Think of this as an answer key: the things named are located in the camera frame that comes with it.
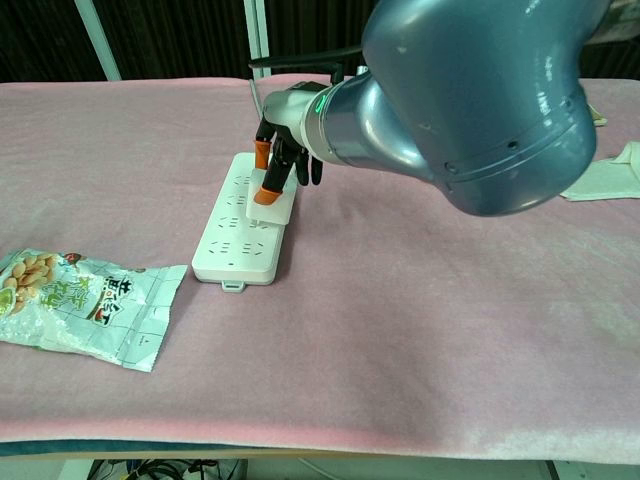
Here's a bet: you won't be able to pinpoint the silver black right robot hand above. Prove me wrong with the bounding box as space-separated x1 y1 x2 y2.
253 81 332 207

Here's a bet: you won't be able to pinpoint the white plug adapter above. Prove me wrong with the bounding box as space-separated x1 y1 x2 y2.
246 168 297 227

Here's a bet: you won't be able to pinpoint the dark pleated curtain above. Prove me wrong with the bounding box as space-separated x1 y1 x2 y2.
0 0 640 85

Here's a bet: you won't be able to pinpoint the white power strip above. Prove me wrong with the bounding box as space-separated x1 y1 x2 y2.
191 152 302 294

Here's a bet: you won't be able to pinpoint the pink table cloth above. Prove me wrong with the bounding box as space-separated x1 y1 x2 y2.
0 73 640 451

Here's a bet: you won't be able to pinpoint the green nut snack bag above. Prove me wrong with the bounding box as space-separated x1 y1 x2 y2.
0 248 189 374

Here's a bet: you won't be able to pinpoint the white slipper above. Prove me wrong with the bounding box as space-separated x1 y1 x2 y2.
559 141 640 203

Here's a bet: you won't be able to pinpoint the grey power strip cable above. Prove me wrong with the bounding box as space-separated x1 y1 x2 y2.
248 78 265 121

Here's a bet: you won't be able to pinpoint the black robot hand cable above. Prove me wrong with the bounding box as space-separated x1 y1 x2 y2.
248 43 363 84

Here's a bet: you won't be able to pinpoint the upright white frame post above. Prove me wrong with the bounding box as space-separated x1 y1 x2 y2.
243 0 273 80

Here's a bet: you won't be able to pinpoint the slanted white frame post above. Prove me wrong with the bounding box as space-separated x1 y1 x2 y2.
74 0 123 82

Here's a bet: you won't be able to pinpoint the black cables under table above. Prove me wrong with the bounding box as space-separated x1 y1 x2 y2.
88 457 247 480

